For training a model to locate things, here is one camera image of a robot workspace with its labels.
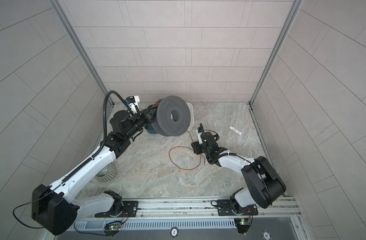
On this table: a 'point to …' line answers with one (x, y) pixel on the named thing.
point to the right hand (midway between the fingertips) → (195, 142)
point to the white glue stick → (235, 130)
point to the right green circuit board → (242, 224)
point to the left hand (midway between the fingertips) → (161, 106)
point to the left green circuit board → (114, 227)
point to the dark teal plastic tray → (150, 129)
